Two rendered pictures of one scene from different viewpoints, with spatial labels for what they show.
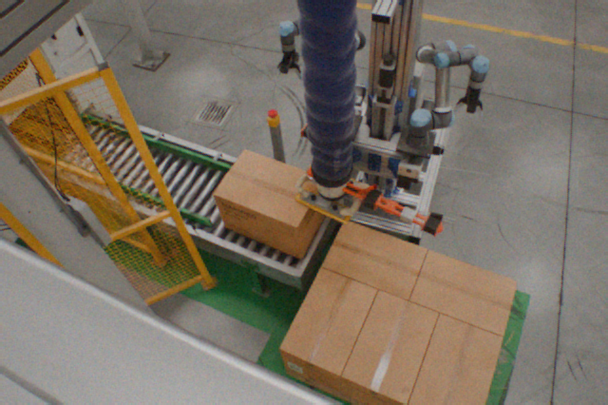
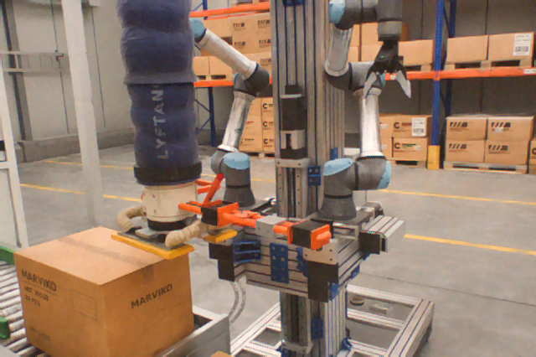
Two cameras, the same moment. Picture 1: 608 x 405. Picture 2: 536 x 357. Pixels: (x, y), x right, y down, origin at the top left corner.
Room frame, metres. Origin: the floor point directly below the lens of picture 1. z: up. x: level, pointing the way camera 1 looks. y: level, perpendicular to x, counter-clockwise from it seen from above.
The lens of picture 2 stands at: (0.10, -0.67, 1.60)
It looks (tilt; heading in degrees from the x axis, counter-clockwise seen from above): 12 degrees down; 8
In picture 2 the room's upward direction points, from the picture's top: 2 degrees counter-clockwise
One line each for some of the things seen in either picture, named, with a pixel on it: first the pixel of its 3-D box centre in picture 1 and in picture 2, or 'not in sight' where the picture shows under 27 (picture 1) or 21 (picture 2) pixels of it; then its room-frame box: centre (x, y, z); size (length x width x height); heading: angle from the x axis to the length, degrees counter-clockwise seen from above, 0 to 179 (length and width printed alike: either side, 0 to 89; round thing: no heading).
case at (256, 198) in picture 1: (273, 203); (105, 296); (1.85, 0.25, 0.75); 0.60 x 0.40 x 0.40; 60
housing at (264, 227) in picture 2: (408, 215); (271, 226); (1.39, -0.51, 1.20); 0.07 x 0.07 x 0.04; 55
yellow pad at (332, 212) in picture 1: (324, 203); (150, 237); (1.58, -0.07, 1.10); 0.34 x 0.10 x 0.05; 55
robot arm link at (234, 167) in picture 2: not in sight; (236, 168); (2.24, -0.25, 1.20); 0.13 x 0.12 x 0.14; 36
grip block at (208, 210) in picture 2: (371, 198); (219, 212); (1.51, -0.33, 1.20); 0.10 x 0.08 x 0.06; 145
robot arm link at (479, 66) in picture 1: (479, 68); (389, 4); (1.78, -0.87, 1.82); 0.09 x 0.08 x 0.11; 6
